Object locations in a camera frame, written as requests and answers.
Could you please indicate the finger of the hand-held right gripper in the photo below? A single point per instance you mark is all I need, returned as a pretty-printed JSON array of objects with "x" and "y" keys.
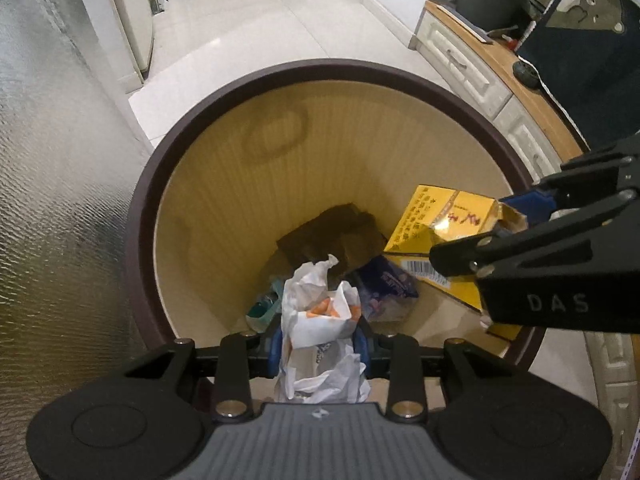
[
  {"x": 530, "y": 205},
  {"x": 460, "y": 257}
]

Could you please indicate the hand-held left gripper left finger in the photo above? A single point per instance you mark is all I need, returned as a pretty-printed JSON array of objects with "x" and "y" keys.
[{"x": 274, "y": 355}]

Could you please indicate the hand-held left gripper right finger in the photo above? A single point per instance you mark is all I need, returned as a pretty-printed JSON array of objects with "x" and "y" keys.
[{"x": 361, "y": 350}]

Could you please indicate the yellow cardboard box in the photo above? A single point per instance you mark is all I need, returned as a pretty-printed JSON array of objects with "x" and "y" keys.
[{"x": 450, "y": 215}]

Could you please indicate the white paper wrapper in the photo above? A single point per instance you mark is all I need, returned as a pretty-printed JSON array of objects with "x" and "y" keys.
[{"x": 320, "y": 330}]

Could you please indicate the teal white snack packet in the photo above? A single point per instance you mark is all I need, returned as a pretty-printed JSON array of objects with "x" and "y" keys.
[{"x": 262, "y": 310}]

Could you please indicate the round brown-rimmed trash bin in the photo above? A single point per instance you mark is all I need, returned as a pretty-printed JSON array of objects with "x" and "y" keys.
[{"x": 350, "y": 150}]

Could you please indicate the purple snack packet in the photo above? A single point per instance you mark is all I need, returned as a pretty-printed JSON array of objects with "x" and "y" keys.
[{"x": 385, "y": 285}]

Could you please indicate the brown crumpled paper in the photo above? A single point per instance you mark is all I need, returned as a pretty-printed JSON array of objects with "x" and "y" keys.
[{"x": 330, "y": 235}]

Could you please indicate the small black round object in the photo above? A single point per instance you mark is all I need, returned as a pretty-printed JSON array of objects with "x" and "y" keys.
[{"x": 525, "y": 75}]

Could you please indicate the dark printed mat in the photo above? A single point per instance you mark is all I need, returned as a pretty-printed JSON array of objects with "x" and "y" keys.
[{"x": 590, "y": 70}]

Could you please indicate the grey flat board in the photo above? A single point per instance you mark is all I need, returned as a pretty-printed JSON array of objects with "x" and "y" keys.
[{"x": 465, "y": 22}]

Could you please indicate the black thin rod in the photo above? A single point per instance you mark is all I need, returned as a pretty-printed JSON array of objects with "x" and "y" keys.
[{"x": 550, "y": 7}]

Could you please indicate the white refrigerator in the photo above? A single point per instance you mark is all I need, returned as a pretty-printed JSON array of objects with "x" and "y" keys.
[{"x": 130, "y": 10}]

